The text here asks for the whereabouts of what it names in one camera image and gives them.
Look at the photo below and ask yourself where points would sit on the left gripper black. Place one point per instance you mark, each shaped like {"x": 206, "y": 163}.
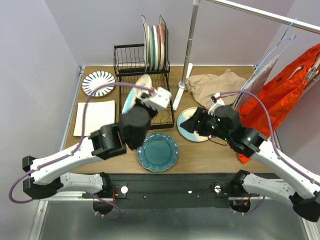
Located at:
{"x": 139, "y": 103}

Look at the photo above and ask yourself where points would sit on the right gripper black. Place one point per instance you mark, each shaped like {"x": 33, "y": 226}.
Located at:
{"x": 192, "y": 123}

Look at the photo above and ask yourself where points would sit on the cream blue leaf plate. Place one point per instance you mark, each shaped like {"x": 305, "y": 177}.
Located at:
{"x": 185, "y": 115}

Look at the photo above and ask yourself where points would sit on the teal scalloped plate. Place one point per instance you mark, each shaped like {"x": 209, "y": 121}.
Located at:
{"x": 158, "y": 153}

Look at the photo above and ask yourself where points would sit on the large white black-rimmed plate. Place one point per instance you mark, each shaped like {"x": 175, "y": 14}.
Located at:
{"x": 97, "y": 115}

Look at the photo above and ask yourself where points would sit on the white blue striped plate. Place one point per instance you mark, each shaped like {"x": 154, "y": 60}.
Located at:
{"x": 97, "y": 79}

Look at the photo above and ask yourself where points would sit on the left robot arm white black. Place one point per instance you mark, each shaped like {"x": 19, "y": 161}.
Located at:
{"x": 52, "y": 174}

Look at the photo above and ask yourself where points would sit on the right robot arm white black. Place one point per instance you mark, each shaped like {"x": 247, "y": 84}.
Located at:
{"x": 296, "y": 186}

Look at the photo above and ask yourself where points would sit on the silver clothes rack stand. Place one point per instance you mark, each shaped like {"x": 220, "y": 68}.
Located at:
{"x": 187, "y": 66}

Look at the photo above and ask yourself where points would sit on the beige cloth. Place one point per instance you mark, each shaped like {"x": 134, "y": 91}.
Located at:
{"x": 203, "y": 86}

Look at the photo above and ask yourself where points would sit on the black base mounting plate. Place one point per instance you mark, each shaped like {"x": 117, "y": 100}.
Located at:
{"x": 163, "y": 191}

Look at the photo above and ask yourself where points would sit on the mint green plate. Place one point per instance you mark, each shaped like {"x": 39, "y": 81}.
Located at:
{"x": 152, "y": 48}

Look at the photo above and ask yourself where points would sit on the grey cloth on hanger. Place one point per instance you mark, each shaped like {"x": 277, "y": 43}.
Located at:
{"x": 255, "y": 84}

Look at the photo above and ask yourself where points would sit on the pink plate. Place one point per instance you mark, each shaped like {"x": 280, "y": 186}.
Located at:
{"x": 161, "y": 43}

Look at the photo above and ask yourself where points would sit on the orange garment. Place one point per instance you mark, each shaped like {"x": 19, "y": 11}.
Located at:
{"x": 279, "y": 95}

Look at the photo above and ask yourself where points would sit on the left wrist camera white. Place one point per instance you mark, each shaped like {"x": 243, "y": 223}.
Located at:
{"x": 162, "y": 97}

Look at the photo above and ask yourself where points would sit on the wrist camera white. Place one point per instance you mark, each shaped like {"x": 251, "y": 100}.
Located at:
{"x": 162, "y": 97}
{"x": 217, "y": 101}

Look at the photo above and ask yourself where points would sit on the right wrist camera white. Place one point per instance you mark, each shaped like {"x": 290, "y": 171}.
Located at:
{"x": 217, "y": 101}

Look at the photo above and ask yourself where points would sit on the blue wire hanger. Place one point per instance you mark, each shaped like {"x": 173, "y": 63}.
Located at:
{"x": 279, "y": 48}

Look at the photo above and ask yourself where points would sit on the aluminium rail frame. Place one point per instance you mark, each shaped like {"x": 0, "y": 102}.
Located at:
{"x": 70, "y": 216}

